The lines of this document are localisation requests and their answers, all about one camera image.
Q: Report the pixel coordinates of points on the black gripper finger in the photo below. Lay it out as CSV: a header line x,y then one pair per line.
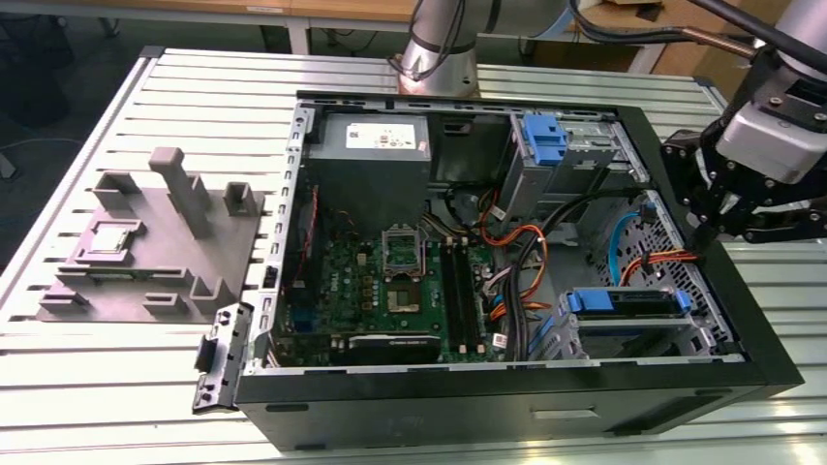
x,y
789,223
685,164

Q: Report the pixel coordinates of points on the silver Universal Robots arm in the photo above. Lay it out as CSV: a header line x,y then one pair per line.
x,y
439,58

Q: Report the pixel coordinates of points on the brown wooden cabinet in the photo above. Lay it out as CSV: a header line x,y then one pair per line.
x,y
698,68

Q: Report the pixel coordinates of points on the grey metal drive cage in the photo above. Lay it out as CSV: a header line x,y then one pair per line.
x,y
550,184

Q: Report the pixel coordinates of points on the blue plastic drive latch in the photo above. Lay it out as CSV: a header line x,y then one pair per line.
x,y
546,140

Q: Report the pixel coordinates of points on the black RAM slot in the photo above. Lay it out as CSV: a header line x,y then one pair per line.
x,y
450,295
467,295
475,295
459,295

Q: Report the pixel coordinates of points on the grey power supply unit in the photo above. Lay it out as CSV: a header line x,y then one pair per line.
x,y
362,184

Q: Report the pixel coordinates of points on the CPU socket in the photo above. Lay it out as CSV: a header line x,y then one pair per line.
x,y
407,298

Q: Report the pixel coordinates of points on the green motherboard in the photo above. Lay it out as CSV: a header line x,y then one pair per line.
x,y
349,290

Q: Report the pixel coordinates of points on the black graphics card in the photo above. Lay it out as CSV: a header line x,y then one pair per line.
x,y
387,351

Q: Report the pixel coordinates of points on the black open PC case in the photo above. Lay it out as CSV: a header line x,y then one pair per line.
x,y
453,412

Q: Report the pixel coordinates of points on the grey plastic parts rack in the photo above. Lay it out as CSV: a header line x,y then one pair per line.
x,y
169,252

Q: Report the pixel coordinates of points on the green RAM stick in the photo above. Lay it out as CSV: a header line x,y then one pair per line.
x,y
123,276

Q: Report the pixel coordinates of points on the silver CPU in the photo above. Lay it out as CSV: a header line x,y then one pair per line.
x,y
109,241

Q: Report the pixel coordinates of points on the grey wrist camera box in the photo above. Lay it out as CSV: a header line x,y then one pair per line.
x,y
769,140

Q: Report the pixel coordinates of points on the grey card retention bracket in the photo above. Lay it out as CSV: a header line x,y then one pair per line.
x,y
223,339

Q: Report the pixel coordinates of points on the wooden desk white frame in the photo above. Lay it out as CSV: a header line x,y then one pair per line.
x,y
194,7

